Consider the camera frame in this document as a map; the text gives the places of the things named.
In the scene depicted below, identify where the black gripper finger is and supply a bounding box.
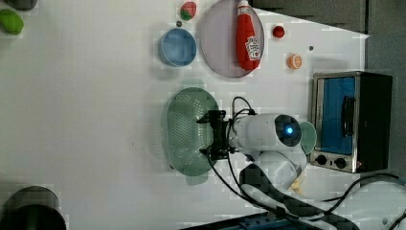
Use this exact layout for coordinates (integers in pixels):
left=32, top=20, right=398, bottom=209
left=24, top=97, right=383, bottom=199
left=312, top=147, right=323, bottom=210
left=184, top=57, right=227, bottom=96
left=199, top=148, right=211, bottom=155
left=196, top=116, right=210, bottom=124

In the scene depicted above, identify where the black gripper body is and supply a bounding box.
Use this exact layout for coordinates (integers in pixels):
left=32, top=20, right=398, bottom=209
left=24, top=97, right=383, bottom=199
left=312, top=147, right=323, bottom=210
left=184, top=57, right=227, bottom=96
left=207, top=110, right=236, bottom=161

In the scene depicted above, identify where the green plastic strainer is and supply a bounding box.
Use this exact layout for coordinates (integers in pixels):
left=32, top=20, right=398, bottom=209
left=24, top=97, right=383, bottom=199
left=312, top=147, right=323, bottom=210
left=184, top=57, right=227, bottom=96
left=166, top=86, right=218, bottom=186

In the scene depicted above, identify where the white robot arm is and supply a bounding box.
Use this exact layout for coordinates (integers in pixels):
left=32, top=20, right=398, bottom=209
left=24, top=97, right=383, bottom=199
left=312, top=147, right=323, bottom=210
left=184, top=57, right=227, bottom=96
left=197, top=110, right=405, bottom=230

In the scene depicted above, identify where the blue bowl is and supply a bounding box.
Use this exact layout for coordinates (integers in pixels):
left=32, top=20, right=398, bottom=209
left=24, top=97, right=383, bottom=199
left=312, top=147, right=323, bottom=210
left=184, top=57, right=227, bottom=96
left=158, top=28, right=197, bottom=67

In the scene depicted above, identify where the red ketchup bottle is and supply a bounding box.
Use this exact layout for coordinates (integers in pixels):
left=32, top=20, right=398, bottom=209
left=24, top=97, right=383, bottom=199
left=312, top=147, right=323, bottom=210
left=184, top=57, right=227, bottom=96
left=236, top=0, right=261, bottom=71

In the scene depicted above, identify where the light green cup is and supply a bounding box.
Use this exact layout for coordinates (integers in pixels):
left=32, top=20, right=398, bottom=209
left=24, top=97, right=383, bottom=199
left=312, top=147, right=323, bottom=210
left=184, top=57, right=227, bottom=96
left=300, top=122, right=317, bottom=154

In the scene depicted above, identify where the orange slice toy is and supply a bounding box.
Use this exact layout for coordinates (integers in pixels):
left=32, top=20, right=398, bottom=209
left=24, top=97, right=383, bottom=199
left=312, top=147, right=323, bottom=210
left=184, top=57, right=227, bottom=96
left=286, top=54, right=303, bottom=70

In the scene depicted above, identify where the toy strawberry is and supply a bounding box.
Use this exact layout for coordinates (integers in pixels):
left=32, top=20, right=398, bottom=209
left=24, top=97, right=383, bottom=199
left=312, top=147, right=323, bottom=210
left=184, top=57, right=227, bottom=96
left=180, top=1, right=197, bottom=21

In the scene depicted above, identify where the red toy tomato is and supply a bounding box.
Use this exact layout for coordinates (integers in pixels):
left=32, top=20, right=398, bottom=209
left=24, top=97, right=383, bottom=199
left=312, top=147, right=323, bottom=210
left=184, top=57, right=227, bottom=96
left=272, top=26, right=285, bottom=38

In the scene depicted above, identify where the black toaster oven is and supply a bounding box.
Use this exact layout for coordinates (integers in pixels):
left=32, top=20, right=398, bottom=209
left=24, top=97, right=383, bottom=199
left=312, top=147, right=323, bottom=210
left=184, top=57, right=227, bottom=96
left=310, top=71, right=393, bottom=173

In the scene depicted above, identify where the dark cylinder bottom left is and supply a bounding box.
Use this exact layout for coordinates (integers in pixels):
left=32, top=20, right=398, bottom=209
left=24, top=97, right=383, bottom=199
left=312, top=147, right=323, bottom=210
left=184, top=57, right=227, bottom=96
left=1, top=186, right=67, bottom=230

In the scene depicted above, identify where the dark cylinder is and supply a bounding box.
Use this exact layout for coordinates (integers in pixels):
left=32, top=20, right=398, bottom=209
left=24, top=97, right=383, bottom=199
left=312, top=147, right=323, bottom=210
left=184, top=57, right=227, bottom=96
left=1, top=186, right=67, bottom=230
left=4, top=0, right=38, bottom=12

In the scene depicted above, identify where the dark cylinder top left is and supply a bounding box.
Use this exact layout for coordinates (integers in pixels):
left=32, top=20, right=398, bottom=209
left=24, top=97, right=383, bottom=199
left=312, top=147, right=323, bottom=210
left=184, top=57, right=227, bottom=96
left=4, top=0, right=38, bottom=12

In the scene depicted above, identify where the green toy fruit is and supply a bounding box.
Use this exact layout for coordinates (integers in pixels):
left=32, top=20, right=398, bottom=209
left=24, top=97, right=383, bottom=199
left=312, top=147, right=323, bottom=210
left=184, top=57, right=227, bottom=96
left=0, top=9, right=24, bottom=35

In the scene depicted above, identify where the blue metal frame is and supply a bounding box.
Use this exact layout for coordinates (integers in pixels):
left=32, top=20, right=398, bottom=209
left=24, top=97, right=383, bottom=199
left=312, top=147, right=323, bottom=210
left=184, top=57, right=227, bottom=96
left=181, top=213, right=307, bottom=230

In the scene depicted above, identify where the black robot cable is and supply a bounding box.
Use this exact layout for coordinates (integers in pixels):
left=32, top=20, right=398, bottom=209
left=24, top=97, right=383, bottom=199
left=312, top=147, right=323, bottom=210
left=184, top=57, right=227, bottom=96
left=206, top=96, right=406, bottom=230

